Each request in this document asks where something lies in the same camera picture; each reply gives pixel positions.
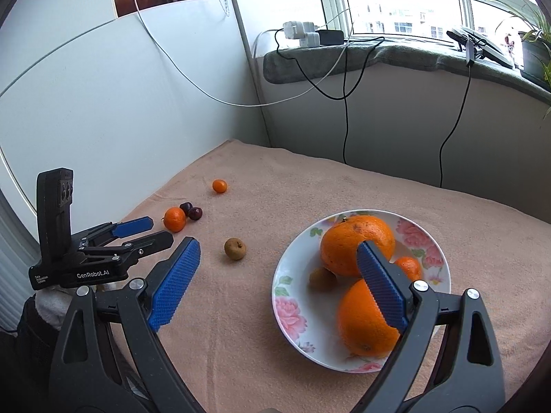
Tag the brown longan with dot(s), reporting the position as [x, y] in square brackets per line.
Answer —
[322, 279]
[235, 249]

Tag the smooth large orange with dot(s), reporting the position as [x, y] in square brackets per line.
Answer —
[361, 322]

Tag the potted spider plant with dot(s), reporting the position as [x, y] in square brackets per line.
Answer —
[533, 51]

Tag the tiny mandarin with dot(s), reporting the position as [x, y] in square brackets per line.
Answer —
[220, 186]

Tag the grey windowsill cloth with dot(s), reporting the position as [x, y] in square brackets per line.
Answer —
[387, 58]

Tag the white panel board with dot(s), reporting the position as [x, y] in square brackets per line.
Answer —
[107, 107]

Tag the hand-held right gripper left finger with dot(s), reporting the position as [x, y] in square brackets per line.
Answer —
[174, 284]

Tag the black power adapter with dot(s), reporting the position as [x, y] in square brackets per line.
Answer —
[330, 37]

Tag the bumpy large orange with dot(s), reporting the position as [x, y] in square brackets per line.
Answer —
[344, 245]

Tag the round white device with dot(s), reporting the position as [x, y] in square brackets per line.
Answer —
[497, 53]

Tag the floral white plate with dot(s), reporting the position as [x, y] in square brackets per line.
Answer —
[297, 262]

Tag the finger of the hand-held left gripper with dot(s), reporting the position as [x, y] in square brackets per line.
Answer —
[150, 241]
[133, 225]

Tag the person's left forearm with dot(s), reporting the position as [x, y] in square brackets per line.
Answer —
[45, 305]

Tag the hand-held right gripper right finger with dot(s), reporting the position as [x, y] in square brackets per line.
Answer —
[383, 288]

